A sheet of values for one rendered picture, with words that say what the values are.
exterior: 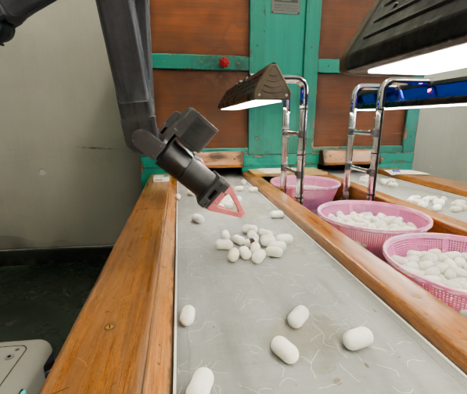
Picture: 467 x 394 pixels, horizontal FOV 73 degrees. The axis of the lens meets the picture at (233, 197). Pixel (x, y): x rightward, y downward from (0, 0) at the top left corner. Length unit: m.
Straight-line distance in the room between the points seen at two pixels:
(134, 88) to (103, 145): 1.75
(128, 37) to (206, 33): 0.95
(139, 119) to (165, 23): 0.97
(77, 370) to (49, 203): 2.16
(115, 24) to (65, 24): 1.85
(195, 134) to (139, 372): 0.39
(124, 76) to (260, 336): 0.44
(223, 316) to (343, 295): 0.19
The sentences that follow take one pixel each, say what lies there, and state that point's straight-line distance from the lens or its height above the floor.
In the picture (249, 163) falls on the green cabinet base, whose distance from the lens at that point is 1.48.
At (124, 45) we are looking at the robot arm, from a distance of 0.57.
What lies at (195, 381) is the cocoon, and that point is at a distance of 0.34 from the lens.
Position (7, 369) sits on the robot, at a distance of 1.26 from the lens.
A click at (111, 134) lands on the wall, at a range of 2.29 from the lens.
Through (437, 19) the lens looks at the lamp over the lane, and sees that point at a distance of 0.25.
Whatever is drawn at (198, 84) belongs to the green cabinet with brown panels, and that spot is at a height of 1.15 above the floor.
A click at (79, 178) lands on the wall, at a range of 2.39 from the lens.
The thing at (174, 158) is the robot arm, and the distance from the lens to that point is 0.59.
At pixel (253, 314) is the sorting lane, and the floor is 0.74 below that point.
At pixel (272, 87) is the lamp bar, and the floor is 1.06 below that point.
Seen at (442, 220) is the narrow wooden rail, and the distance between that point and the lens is 0.91.
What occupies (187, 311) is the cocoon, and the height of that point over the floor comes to 0.76.
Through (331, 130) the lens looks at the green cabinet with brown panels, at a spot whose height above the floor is 0.95.
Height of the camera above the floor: 1.00
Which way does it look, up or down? 14 degrees down
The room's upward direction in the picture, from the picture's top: straight up
